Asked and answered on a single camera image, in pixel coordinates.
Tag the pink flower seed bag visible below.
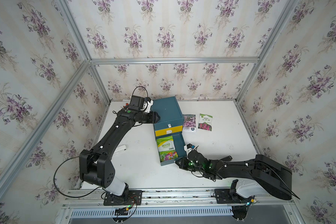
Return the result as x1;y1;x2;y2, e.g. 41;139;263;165
183;114;197;133

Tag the aluminium mounting rail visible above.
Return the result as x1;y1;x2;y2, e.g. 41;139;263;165
58;184;295;209

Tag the teal drawer cabinet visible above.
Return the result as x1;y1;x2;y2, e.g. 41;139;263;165
151;97;183;131

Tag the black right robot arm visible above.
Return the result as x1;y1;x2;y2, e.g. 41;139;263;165
175;155;294;200

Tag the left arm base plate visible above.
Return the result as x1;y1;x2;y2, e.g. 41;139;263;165
103;190;143;206

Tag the yellow drawer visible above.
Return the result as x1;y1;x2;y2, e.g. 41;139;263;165
155;126;183;137

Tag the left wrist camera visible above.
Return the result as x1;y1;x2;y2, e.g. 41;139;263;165
143;97;154;113

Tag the black stapler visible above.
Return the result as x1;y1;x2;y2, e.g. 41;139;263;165
220;155;232;162

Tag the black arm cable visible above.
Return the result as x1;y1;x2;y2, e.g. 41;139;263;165
53;155;101;199
265;165;301;200

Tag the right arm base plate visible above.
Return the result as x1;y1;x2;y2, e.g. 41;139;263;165
213;189;255;205

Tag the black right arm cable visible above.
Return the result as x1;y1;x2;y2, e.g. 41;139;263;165
265;165;301;200

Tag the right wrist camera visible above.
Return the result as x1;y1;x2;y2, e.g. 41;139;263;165
184;144;198;154

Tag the green white seed bag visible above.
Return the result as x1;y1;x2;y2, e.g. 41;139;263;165
198;114;213;131

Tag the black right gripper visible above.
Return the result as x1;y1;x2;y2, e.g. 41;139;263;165
172;157;203;174

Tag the bright green seed bag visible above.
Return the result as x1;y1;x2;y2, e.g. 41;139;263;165
156;136;178;162

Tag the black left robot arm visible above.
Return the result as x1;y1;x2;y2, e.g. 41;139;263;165
79;108;160;197

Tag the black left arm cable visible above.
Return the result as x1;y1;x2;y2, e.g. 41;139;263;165
53;155;101;199

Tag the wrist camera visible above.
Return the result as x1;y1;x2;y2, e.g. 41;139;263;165
184;144;198;154
143;97;154;113

